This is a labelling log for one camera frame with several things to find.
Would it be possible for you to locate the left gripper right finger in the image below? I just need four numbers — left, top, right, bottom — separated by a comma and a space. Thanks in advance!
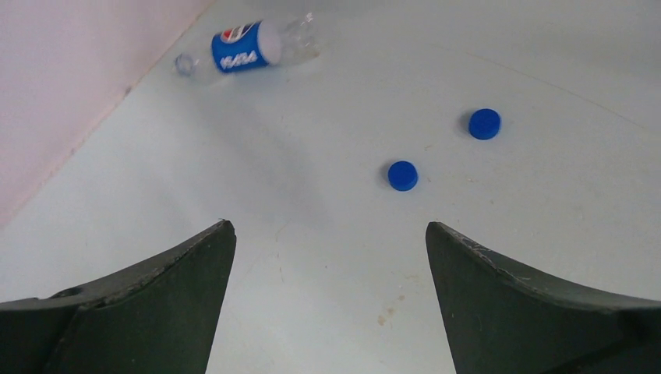
426, 222, 660, 373

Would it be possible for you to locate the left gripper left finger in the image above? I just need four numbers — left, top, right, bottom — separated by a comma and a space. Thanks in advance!
1, 221, 237, 373

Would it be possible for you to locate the blue bottle cap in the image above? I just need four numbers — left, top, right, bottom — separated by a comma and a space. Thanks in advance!
387, 160, 419, 192
468, 108, 501, 140

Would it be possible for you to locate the Pepsi labelled clear bottle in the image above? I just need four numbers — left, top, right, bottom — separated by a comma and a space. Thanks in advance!
173, 13, 319, 84

